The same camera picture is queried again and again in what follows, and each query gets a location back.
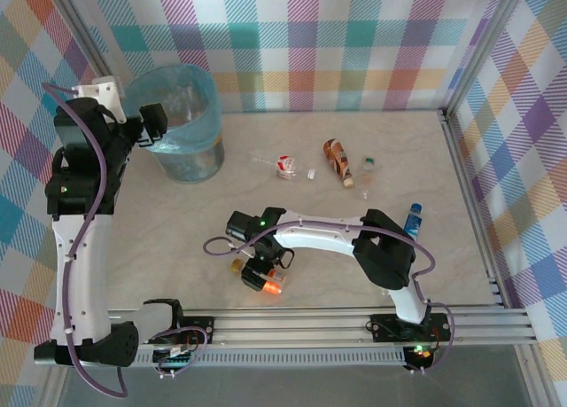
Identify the clear round waste bin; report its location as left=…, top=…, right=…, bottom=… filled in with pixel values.
left=123, top=63, right=226, bottom=185

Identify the grey slotted cable duct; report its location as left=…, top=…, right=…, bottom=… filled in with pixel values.
left=132, top=351, right=408, bottom=367

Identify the blue label bottle blue cap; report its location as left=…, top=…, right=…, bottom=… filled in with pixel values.
left=404, top=203, right=425, bottom=240

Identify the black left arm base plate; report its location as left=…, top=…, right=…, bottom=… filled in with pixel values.
left=183, top=316, right=216, bottom=344

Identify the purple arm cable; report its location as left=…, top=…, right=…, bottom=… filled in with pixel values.
left=41, top=82, right=209, bottom=399
left=203, top=220, right=455, bottom=376

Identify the blue plastic bin liner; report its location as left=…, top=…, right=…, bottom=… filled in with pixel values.
left=123, top=63, right=224, bottom=155

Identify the clear bottle red white label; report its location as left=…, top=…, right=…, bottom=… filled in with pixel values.
left=251, top=153, right=299, bottom=182

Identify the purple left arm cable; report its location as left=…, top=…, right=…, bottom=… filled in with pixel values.
left=41, top=82, right=209, bottom=399

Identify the brown label plastic bottle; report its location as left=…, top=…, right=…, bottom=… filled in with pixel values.
left=322, top=138, right=356, bottom=189

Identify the aluminium side floor rail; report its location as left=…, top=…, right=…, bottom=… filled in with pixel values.
left=439, top=108, right=509, bottom=310

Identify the aluminium frame post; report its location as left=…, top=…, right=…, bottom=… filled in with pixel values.
left=55, top=0, right=136, bottom=131
left=442, top=0, right=522, bottom=115

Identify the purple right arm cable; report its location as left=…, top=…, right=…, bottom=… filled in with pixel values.
left=203, top=220, right=455, bottom=376

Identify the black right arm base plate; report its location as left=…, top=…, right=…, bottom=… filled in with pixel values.
left=369, top=312, right=454, bottom=342

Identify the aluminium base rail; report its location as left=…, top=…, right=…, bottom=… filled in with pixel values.
left=105, top=307, right=540, bottom=347

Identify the clear bottle green cap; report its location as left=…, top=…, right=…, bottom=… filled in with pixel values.
left=355, top=156, right=378, bottom=201

